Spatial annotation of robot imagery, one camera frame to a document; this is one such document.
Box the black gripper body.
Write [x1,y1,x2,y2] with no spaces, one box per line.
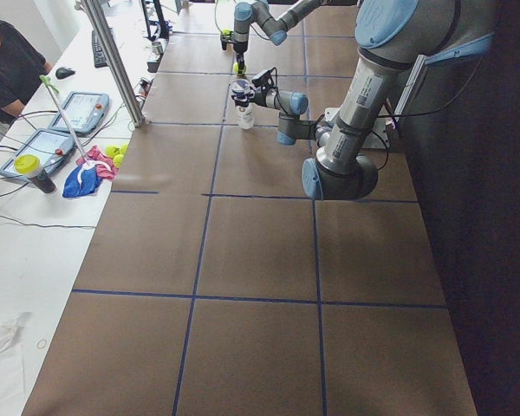
[237,82,267,107]
[234,42,247,55]

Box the yellow tennis ball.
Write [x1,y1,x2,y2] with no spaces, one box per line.
[232,62,246,75]

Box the clear tennis ball can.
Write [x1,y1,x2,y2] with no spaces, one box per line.
[231,78,254,130]

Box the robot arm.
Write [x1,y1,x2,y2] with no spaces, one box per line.
[231,0,361,75]
[231,1,462,200]

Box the spare tennis ball on desk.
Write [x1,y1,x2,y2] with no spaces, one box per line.
[104,145,120,159]

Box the small metal cup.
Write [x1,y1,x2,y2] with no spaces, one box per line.
[151,39,164,55]

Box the black keyboard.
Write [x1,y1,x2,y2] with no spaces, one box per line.
[91,30,107,68]

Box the far blue teach pendant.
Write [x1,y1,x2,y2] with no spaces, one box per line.
[62,91,110,136]

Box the blue teach pendant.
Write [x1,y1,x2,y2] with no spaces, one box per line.
[62,91,110,136]
[0,128,75,178]

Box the pink cloth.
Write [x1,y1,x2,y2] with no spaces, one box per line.
[86,145,118,179]

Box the black computer mouse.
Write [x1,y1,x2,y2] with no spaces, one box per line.
[55,67,75,80]

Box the metal reacher grabber stick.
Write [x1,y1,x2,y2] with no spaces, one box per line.
[39,75,95,170]

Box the blue cloth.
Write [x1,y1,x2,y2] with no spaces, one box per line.
[62,165,101,198]

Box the near blue teach pendant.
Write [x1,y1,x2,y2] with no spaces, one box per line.
[0,128,75,178]

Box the person in black shirt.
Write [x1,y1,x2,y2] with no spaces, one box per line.
[0,20,52,125]

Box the dark bottle yellow lid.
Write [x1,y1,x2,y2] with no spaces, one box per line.
[14,154,56,194]

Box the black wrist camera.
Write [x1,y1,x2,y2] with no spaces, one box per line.
[251,67,277,89]
[219,29,234,51]

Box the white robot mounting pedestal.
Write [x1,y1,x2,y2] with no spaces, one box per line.
[323,107,393,150]

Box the aluminium frame post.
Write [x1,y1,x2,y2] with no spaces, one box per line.
[81,0,145,128]

